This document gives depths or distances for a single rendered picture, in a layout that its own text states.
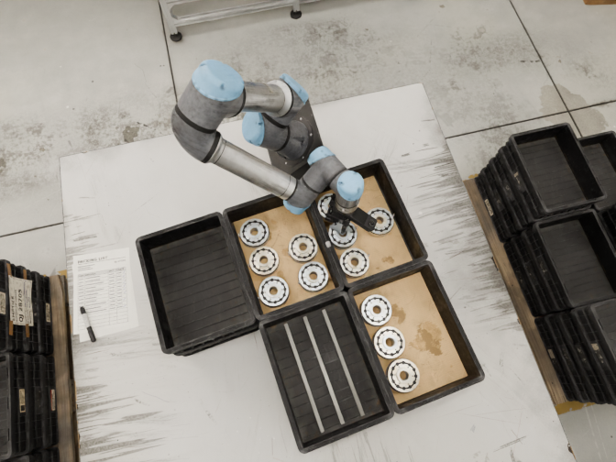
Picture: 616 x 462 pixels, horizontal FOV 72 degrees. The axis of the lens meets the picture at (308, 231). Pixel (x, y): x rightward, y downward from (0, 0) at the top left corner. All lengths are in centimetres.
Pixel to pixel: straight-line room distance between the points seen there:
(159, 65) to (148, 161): 132
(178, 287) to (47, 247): 135
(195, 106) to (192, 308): 71
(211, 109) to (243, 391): 96
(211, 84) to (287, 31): 213
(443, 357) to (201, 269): 87
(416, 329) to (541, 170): 112
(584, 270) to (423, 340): 107
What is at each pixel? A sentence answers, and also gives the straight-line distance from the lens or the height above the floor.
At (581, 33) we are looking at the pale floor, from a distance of 370.
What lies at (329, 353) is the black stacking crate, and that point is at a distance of 145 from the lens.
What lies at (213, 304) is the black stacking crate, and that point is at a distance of 149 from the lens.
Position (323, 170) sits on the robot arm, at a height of 117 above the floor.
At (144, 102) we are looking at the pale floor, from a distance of 298.
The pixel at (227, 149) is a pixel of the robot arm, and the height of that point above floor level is 126.
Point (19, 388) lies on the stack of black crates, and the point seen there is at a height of 42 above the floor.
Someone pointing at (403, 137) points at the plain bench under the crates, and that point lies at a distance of 190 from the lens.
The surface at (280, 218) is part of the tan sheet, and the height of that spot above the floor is 83.
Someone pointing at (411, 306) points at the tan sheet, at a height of 83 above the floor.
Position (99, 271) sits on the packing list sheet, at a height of 70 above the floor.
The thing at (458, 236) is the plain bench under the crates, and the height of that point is 70.
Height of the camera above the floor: 227
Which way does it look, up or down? 71 degrees down
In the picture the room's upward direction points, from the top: 2 degrees clockwise
